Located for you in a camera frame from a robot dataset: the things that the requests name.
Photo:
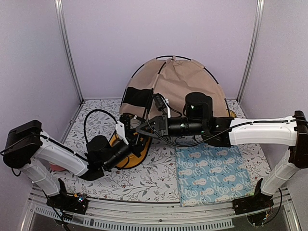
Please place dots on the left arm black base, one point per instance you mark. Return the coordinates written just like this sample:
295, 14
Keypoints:
77, 203

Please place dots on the yellow pet bowl stand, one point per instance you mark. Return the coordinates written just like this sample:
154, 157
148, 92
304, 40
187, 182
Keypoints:
140, 148

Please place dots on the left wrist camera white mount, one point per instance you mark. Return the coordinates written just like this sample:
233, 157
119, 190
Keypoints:
120, 130

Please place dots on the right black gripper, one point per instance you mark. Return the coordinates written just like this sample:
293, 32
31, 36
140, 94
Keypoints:
162, 125

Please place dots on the pink round bowl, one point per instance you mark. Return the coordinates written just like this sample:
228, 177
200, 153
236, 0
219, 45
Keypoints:
56, 168

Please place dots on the aluminium front rail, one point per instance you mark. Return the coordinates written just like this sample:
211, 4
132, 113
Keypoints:
112, 215

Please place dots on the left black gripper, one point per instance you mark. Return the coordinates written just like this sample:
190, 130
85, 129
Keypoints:
132, 146

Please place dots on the aluminium frame post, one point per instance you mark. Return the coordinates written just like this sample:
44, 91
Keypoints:
253, 44
64, 34

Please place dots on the golden leaf shaped tray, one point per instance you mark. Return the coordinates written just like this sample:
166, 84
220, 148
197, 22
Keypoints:
231, 113

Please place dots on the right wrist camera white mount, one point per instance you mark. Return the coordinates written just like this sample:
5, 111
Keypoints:
162, 105

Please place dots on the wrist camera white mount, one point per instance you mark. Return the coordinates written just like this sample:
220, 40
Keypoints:
120, 130
162, 105

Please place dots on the beige fabric pet tent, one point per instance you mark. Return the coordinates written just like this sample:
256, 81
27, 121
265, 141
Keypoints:
173, 84

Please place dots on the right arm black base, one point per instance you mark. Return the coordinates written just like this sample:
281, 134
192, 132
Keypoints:
253, 203

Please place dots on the blue snowman pattern mat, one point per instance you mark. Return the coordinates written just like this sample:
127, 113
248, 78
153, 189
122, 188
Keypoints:
209, 175

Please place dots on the right aluminium frame post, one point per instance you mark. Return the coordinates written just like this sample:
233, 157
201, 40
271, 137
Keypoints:
253, 44

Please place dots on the left aluminium frame post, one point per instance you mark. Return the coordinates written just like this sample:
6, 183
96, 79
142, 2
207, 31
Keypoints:
64, 34

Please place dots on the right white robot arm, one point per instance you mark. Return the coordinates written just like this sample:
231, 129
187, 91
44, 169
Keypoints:
291, 131

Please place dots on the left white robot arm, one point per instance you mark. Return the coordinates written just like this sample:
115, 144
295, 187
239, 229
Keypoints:
28, 144

